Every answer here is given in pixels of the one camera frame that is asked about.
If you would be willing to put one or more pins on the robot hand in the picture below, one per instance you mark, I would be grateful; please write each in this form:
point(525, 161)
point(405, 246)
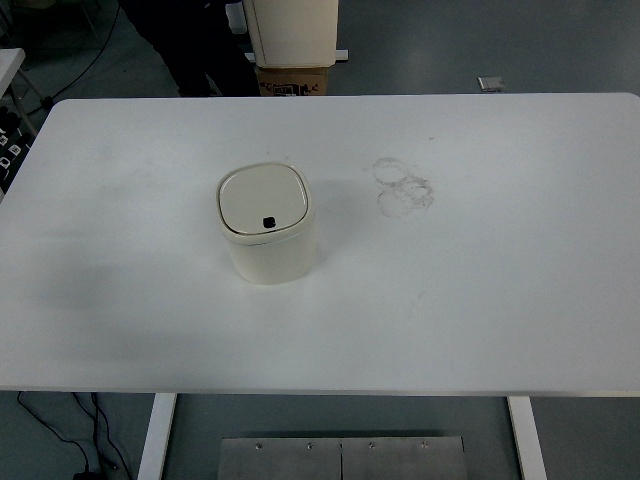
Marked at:
point(10, 150)

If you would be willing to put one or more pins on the cream plastic trash bin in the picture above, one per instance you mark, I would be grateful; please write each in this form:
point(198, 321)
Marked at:
point(272, 255)

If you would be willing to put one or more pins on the grey side table leg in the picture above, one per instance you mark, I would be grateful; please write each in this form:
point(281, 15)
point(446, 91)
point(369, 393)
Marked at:
point(27, 105)

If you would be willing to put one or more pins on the white side table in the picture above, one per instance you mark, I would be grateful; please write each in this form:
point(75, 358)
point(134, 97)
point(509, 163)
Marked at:
point(9, 65)

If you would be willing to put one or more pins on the person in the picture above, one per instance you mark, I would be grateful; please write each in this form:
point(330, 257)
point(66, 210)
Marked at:
point(185, 45)

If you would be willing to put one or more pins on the brown cardboard box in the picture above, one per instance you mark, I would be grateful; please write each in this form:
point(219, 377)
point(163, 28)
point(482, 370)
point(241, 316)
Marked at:
point(290, 82)

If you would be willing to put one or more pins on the cream cabinet box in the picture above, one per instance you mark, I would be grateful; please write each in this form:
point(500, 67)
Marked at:
point(295, 30)

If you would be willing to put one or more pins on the white table leg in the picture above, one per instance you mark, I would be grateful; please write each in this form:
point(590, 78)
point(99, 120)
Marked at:
point(527, 440)
point(156, 440)

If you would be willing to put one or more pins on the black power plug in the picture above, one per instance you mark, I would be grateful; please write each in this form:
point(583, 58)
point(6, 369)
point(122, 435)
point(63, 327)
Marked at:
point(86, 475)

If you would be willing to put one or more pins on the grey metal plate with screws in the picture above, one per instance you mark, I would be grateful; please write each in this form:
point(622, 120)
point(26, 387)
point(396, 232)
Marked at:
point(340, 460)

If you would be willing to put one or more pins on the grey floor plate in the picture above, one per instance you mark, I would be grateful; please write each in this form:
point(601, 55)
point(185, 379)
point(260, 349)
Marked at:
point(490, 83)

